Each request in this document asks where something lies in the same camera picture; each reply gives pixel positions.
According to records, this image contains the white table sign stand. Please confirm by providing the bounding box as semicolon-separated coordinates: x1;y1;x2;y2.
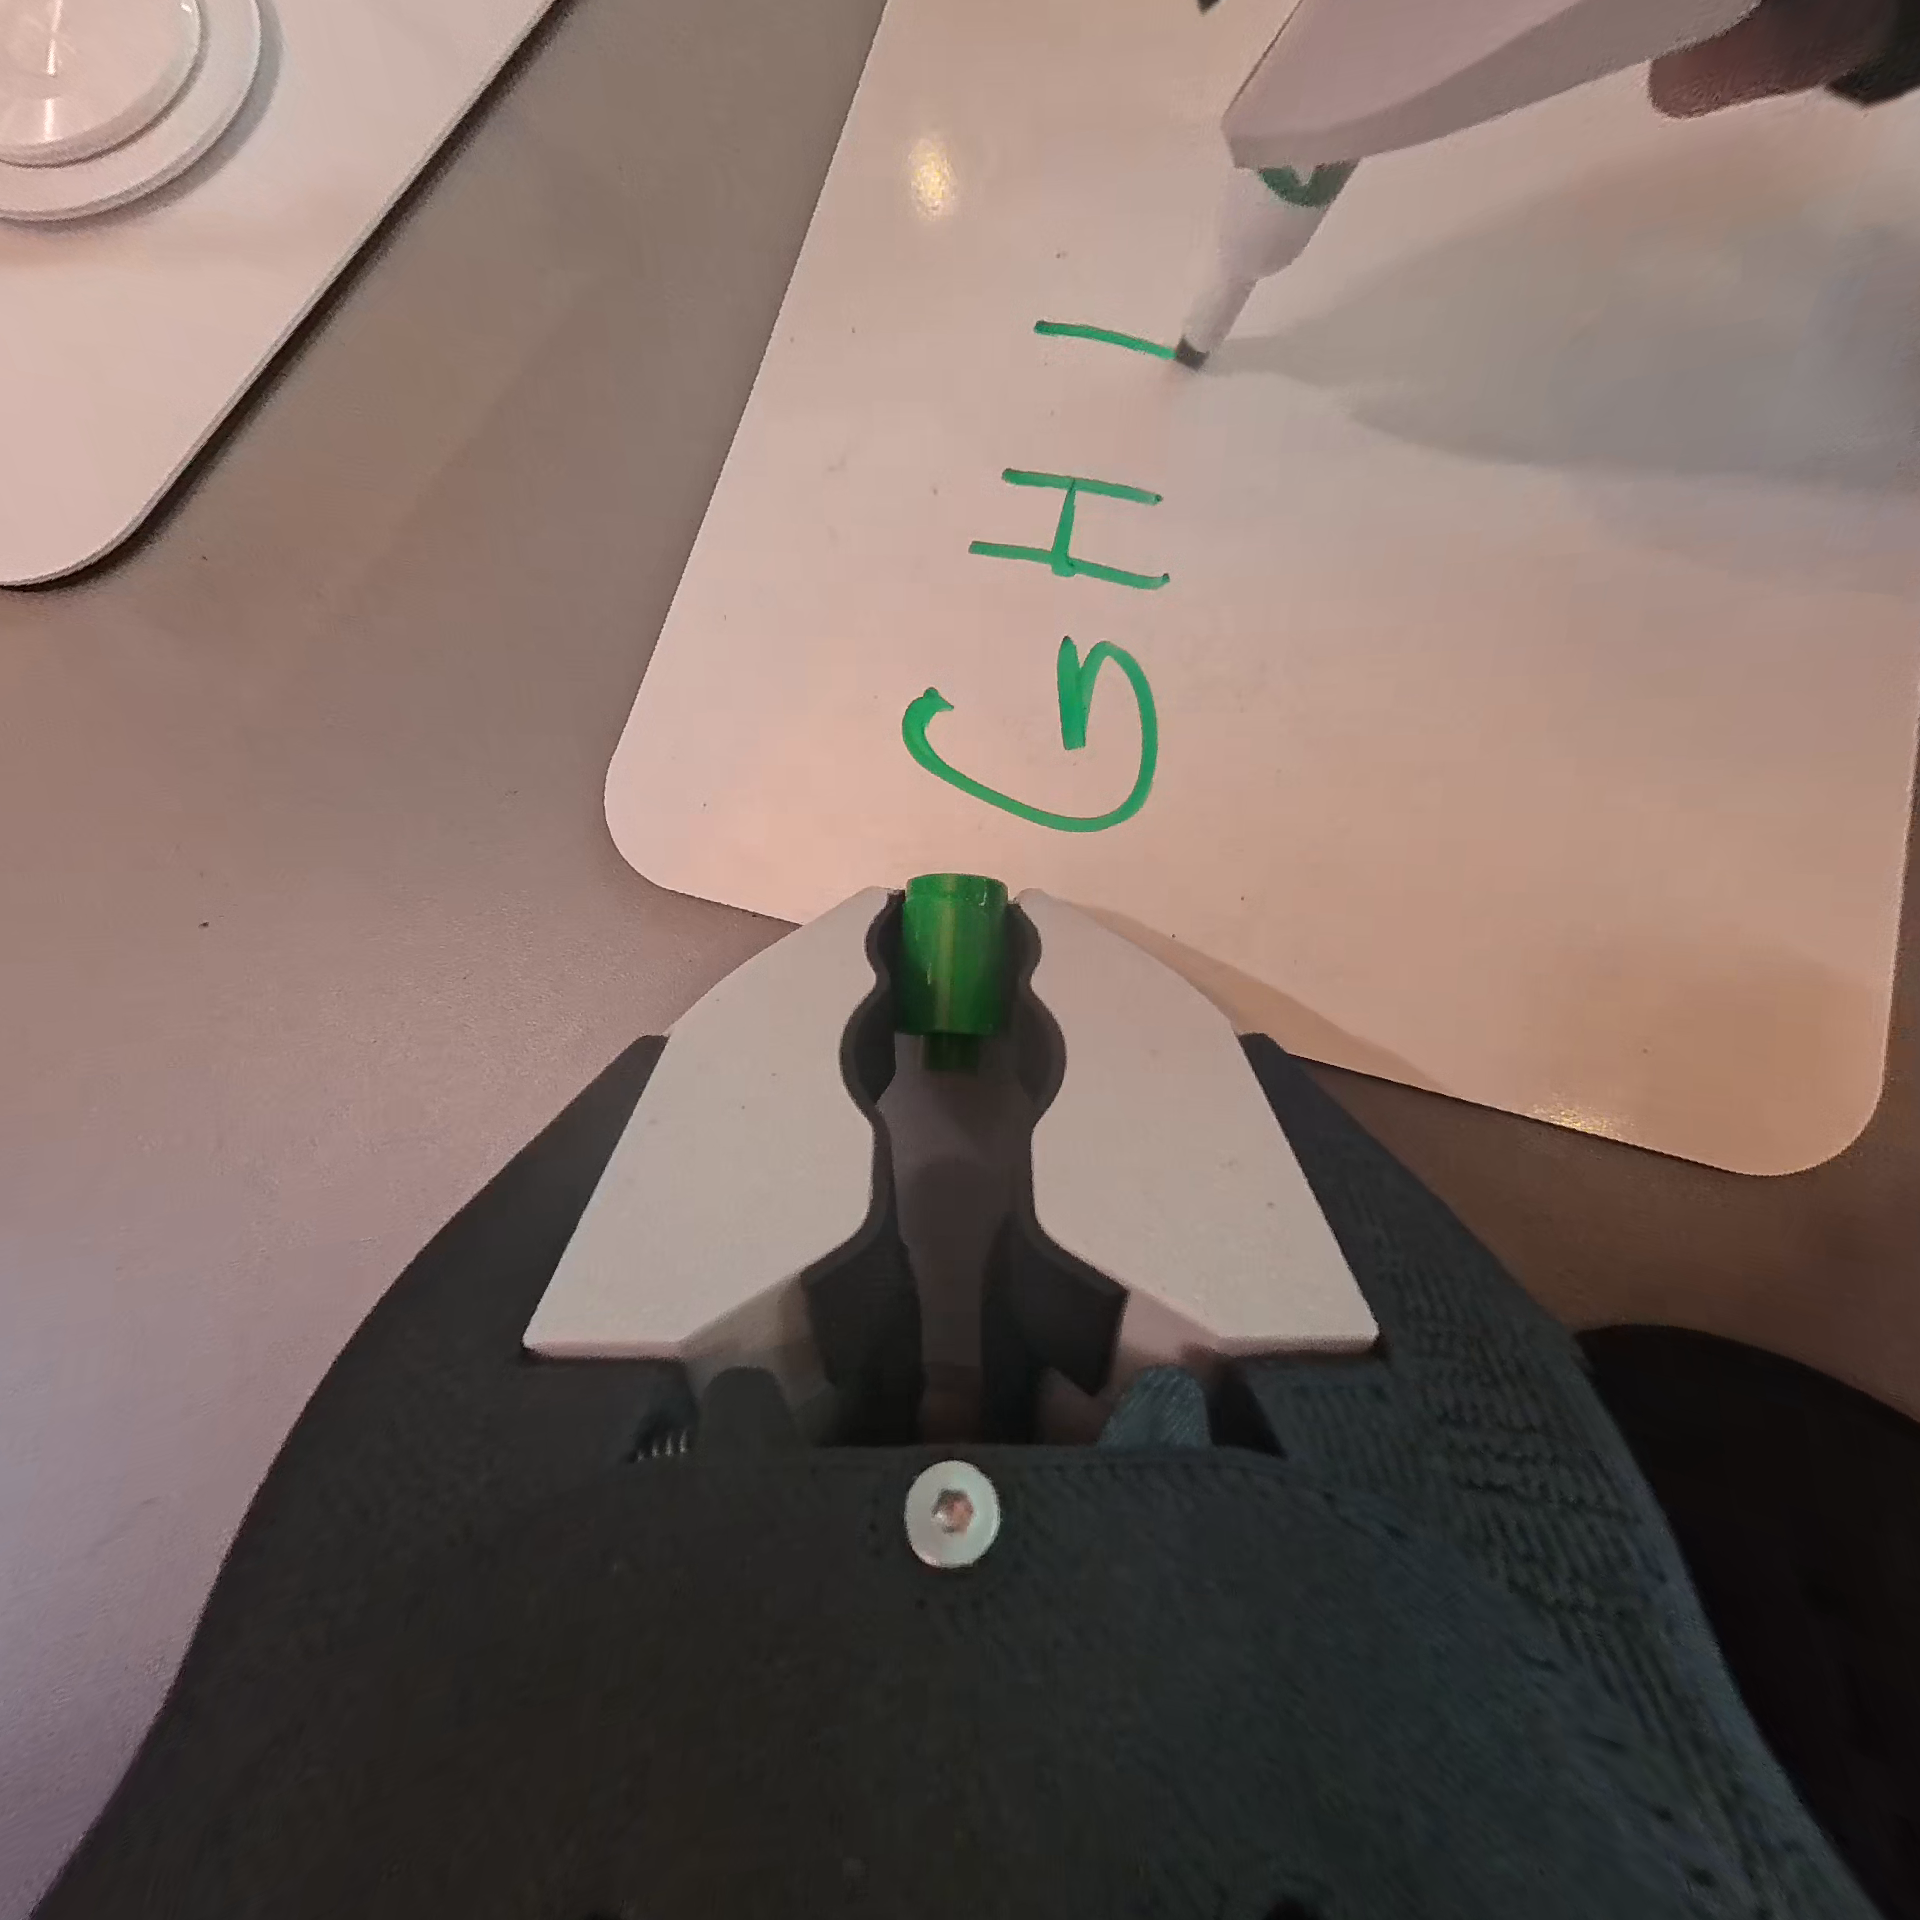
0;0;557;587

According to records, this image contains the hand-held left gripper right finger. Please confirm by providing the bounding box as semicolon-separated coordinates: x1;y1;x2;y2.
966;892;1376;1421

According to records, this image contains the green marker cap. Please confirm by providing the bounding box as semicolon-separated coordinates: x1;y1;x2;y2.
894;872;1036;1066

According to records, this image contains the person's right hand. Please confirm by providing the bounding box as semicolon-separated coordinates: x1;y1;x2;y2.
1650;0;1920;116

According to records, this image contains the white whiteboard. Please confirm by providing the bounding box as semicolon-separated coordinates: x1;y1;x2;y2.
605;0;1920;1178

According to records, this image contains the green whiteboard marker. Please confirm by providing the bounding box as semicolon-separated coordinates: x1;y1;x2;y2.
1171;156;1340;376

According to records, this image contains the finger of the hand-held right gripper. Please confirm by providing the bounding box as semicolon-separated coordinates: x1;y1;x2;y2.
1216;0;1920;170

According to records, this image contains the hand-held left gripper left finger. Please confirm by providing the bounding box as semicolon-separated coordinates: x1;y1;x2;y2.
524;888;961;1429

